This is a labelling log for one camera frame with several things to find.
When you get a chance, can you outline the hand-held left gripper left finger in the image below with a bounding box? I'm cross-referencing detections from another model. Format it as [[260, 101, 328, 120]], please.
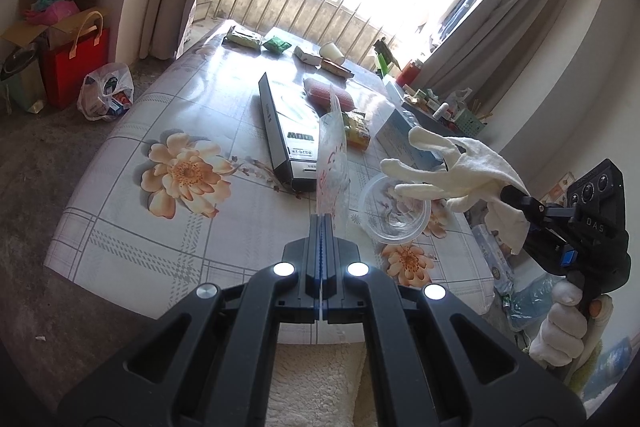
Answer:
[[57, 214, 321, 427]]

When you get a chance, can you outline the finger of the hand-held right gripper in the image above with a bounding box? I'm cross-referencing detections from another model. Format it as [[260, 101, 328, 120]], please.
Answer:
[[500, 184, 576, 220], [520, 219, 576, 275]]

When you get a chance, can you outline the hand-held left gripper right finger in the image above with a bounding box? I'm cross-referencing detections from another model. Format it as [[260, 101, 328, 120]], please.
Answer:
[[320, 214, 586, 427]]

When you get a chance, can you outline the white glove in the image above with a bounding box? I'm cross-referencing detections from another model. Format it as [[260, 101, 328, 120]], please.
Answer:
[[380, 127, 531, 255]]

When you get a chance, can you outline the clear plastic bag red print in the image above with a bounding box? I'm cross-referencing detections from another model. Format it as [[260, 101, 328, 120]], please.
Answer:
[[315, 79, 353, 238]]

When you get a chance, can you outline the long black box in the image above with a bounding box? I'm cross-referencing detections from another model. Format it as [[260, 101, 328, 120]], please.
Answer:
[[257, 72, 323, 192]]

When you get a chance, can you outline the blue and white box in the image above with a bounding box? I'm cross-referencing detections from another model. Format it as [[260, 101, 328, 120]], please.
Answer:
[[372, 109, 448, 172]]

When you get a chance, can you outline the person's right hand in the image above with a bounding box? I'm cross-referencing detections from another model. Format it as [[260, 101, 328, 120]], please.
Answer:
[[530, 279, 613, 368]]

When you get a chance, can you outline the tile patterned box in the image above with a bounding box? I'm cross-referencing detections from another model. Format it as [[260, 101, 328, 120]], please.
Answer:
[[545, 172, 576, 208]]

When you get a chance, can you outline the wrapped tissue roll pack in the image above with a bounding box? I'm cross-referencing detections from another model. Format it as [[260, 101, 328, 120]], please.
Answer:
[[472, 224, 516, 295]]

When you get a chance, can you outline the green plastic storage basket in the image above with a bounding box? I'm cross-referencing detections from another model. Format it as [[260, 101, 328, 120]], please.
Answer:
[[450, 109, 488, 138]]

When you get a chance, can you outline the yellow snack packet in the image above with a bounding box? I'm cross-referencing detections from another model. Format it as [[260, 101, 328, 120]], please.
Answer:
[[342, 109, 373, 151]]

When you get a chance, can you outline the white foam box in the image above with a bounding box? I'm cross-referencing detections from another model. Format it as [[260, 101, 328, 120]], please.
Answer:
[[382, 79, 406, 108]]

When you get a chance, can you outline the red thermos bottle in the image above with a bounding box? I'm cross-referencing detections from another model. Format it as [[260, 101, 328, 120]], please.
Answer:
[[395, 59, 423, 90]]

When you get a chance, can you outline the pink sponge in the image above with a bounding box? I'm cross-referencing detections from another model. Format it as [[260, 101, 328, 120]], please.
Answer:
[[302, 77, 353, 112]]

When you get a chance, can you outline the beige right curtain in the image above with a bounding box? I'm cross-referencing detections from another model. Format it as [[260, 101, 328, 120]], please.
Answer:
[[425, 0, 588, 108]]

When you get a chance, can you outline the green and black tool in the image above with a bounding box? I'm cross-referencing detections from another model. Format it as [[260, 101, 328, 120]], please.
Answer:
[[372, 38, 401, 78]]

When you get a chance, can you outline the flat red yellow box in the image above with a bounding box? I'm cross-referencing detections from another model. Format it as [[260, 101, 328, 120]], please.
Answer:
[[320, 58, 355, 80]]

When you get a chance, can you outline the small white box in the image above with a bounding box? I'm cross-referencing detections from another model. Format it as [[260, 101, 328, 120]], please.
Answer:
[[292, 46, 323, 66]]

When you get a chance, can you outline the white paper cup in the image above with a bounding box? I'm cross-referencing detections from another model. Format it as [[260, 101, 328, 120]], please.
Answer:
[[319, 41, 346, 62]]

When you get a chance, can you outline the small green packet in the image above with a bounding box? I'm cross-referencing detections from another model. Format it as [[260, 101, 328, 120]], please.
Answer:
[[262, 36, 292, 55]]

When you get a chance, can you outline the olive green packet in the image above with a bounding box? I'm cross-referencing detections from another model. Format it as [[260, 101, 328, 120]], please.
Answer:
[[225, 26, 263, 50]]

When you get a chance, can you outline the white plastic bag with packets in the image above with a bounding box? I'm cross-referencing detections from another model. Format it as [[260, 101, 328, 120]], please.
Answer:
[[76, 63, 135, 122]]

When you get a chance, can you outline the red gift bag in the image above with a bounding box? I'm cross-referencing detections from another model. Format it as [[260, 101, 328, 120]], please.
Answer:
[[41, 11, 111, 110]]

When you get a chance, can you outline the teal paper bag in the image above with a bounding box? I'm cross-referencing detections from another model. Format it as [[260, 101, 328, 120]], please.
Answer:
[[0, 44, 48, 114]]

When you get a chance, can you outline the pink plastic bag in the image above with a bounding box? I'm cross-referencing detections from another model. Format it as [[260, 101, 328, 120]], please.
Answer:
[[22, 0, 81, 26]]

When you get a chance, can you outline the cardboard box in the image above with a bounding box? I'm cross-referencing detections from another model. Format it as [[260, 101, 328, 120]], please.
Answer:
[[0, 0, 108, 52]]

